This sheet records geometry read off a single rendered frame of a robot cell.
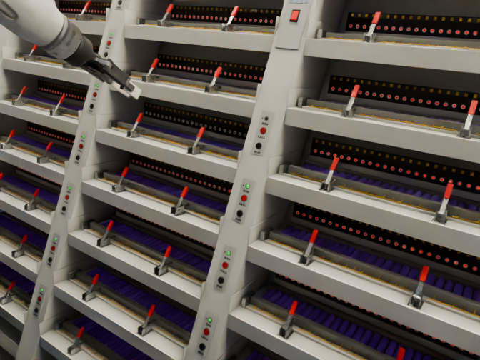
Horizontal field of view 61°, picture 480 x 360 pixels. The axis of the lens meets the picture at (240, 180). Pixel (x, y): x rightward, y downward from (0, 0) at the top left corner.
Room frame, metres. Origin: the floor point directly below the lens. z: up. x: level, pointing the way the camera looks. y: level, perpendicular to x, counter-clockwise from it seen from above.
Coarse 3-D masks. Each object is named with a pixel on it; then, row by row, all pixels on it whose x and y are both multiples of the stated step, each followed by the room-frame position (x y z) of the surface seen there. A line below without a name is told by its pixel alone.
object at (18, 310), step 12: (0, 264) 1.82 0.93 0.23; (0, 276) 1.73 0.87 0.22; (12, 276) 1.75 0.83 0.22; (24, 276) 1.75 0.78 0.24; (0, 288) 1.69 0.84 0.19; (12, 288) 1.66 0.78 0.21; (24, 288) 1.67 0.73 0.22; (0, 300) 1.59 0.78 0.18; (12, 300) 1.62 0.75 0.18; (24, 300) 1.62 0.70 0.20; (0, 312) 1.59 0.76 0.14; (12, 312) 1.55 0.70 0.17; (24, 312) 1.48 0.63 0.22; (12, 324) 1.55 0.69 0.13; (24, 324) 1.49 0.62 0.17
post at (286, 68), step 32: (320, 0) 1.11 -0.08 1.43; (288, 64) 1.11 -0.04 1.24; (320, 64) 1.21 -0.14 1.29; (256, 128) 1.13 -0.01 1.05; (288, 128) 1.13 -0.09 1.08; (256, 160) 1.12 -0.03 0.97; (256, 192) 1.10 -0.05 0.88; (224, 224) 1.14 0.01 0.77; (224, 320) 1.10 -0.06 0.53; (192, 352) 1.13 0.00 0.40; (224, 352) 1.13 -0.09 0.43
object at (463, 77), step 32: (64, 0) 1.97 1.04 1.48; (96, 0) 1.85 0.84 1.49; (192, 0) 1.57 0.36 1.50; (224, 0) 1.50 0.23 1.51; (256, 0) 1.43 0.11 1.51; (352, 0) 1.26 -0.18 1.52; (384, 0) 1.21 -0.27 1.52; (416, 0) 1.17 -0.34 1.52; (448, 0) 1.12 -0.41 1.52; (256, 64) 1.39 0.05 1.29; (352, 64) 1.23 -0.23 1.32; (384, 64) 1.18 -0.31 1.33; (320, 96) 1.27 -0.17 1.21; (448, 160) 1.07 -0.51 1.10; (288, 288) 1.23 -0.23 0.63
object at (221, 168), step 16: (96, 128) 1.45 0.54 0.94; (176, 128) 1.49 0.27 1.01; (192, 128) 1.45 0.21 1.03; (112, 144) 1.41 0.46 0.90; (128, 144) 1.37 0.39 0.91; (144, 144) 1.33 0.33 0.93; (160, 144) 1.32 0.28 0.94; (160, 160) 1.30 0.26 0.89; (176, 160) 1.26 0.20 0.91; (192, 160) 1.23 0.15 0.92; (208, 160) 1.19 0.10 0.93; (224, 160) 1.22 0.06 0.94; (224, 176) 1.17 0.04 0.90
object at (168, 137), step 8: (120, 128) 1.49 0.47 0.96; (128, 128) 1.46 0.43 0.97; (136, 128) 1.44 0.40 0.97; (144, 128) 1.43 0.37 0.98; (152, 136) 1.38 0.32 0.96; (160, 136) 1.39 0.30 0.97; (168, 136) 1.37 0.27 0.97; (176, 136) 1.35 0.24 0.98; (184, 144) 1.33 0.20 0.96; (192, 144) 1.31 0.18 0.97; (200, 144) 1.30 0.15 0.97; (208, 144) 1.29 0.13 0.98; (216, 152) 1.27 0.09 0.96; (224, 152) 1.25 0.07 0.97; (232, 152) 1.23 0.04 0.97
